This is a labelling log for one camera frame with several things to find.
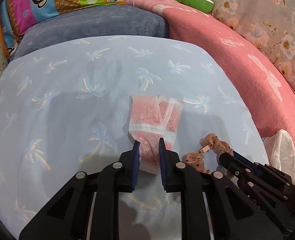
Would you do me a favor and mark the tan polka-dot scrunchie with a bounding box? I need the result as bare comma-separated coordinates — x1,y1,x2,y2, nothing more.
182,133,234,174

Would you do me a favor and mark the pink mesh sachet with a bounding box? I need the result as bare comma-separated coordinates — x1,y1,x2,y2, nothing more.
128,95,183,174

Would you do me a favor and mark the white lined trash bin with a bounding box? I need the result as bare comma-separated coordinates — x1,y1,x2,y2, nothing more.
263,129,295,179

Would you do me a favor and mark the pink blanket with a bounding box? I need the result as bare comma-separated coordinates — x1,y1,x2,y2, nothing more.
125,0,295,146

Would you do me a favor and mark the grey floral quilt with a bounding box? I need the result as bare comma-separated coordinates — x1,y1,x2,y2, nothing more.
212,0,295,91

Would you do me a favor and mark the blue-grey velvet cushion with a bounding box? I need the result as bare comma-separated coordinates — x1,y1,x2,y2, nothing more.
11,5,169,61

